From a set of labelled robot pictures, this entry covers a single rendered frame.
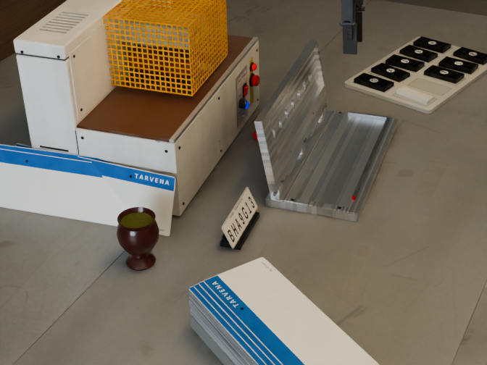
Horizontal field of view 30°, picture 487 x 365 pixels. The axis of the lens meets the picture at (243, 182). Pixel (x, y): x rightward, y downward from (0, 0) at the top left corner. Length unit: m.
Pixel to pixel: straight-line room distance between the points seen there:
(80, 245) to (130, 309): 0.24
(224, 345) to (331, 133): 0.82
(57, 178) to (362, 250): 0.68
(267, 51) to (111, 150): 0.90
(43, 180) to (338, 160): 0.67
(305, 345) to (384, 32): 1.53
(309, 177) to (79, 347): 0.69
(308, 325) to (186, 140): 0.57
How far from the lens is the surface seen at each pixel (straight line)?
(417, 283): 1.81
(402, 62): 2.62
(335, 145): 2.20
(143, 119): 1.97
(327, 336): 1.54
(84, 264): 1.88
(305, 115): 2.18
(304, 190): 2.03
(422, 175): 2.14
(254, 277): 1.66
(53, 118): 1.99
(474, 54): 2.70
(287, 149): 2.04
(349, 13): 1.94
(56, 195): 2.03
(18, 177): 2.07
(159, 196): 1.92
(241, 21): 2.95
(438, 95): 2.48
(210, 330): 1.63
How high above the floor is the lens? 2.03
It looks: 33 degrees down
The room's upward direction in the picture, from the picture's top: 2 degrees counter-clockwise
